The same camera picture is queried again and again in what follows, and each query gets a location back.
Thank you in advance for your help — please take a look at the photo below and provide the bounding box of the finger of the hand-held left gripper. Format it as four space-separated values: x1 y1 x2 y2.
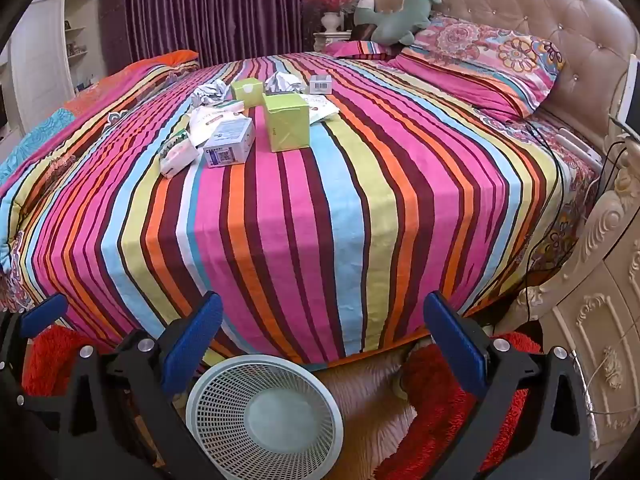
0 293 69 361

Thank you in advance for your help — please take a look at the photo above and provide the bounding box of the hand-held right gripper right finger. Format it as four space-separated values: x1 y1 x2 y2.
424 291 593 480

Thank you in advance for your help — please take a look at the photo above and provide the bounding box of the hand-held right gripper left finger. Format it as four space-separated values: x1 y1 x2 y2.
50 291 224 480

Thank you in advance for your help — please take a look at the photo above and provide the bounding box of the white mesh plastic basket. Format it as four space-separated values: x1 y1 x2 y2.
186 355 346 480

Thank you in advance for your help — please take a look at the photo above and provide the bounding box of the green patterned tissue packet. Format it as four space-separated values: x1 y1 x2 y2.
159 130 198 177

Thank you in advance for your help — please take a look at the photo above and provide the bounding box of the blue and white box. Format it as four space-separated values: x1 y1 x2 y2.
202 116 256 167

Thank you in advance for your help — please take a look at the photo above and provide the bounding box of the large green cardboard box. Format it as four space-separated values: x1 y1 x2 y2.
262 92 311 153

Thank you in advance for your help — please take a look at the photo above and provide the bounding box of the small white paper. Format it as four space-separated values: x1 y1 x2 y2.
195 80 223 106

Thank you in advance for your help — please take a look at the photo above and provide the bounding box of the small green cardboard box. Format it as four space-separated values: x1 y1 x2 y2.
231 80 264 108

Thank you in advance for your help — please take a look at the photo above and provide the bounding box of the large white paper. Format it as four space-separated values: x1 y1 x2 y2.
265 72 303 95

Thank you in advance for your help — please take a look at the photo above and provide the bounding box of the red shaggy rug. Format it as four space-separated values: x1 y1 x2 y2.
20 322 548 473

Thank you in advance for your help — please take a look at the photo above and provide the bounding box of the cream ornate nightstand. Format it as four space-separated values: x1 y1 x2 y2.
510 157 640 461

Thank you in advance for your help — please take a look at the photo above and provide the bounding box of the striped colourful blanket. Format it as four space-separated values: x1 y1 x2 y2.
0 52 566 366

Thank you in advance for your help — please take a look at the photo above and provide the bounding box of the white power strip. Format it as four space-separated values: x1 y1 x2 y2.
557 127 603 167

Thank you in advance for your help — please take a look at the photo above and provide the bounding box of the white wardrobe with shelves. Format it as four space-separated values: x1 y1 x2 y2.
10 0 108 133

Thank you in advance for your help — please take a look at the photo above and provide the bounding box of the floral pink pillow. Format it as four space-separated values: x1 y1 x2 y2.
387 14 566 123

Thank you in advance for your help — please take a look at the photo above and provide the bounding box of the white tablet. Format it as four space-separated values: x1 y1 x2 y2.
612 55 640 143

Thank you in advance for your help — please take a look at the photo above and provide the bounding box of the striped pink pillow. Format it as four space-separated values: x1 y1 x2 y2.
325 40 401 61

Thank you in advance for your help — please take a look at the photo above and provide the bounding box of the white bedside table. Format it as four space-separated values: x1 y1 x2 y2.
312 31 353 53

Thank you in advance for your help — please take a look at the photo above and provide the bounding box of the purple curtain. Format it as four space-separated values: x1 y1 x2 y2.
100 0 303 68

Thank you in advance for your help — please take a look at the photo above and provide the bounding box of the green plush toy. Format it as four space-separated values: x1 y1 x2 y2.
354 0 443 46

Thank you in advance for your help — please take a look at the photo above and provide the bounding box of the beige tufted headboard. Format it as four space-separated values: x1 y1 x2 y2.
370 0 640 126

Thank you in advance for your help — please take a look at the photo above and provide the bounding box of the black cable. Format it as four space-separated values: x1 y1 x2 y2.
515 120 566 321

